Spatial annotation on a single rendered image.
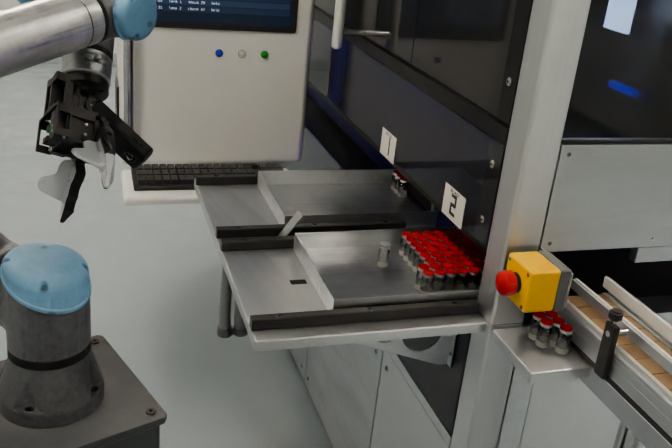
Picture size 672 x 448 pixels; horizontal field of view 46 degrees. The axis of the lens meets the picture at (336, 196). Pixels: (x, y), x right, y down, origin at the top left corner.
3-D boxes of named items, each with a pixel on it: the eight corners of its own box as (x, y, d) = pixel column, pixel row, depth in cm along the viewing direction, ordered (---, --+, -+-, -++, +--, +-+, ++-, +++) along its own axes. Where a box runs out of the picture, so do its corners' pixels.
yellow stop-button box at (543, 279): (539, 288, 129) (547, 249, 127) (563, 311, 123) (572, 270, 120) (498, 291, 127) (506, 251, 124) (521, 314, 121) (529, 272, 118)
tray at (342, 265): (451, 241, 163) (454, 226, 162) (513, 304, 140) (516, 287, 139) (293, 249, 152) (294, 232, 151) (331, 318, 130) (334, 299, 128)
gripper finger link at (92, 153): (72, 180, 104) (61, 146, 111) (114, 191, 108) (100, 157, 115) (81, 161, 103) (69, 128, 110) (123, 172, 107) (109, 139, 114)
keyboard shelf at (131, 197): (280, 165, 226) (281, 157, 225) (305, 203, 201) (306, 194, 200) (119, 167, 212) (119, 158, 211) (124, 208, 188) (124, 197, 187)
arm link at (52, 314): (45, 373, 107) (41, 286, 102) (-21, 339, 113) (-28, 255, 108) (110, 336, 117) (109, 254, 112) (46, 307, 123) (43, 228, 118)
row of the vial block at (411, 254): (407, 252, 156) (410, 231, 154) (444, 296, 140) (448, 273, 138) (396, 252, 155) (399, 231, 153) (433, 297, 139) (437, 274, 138)
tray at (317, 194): (393, 182, 193) (394, 168, 191) (435, 225, 170) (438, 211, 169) (257, 184, 182) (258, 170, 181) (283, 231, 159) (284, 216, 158)
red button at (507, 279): (511, 287, 125) (516, 265, 124) (524, 299, 122) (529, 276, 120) (490, 288, 124) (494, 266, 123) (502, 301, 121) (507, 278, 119)
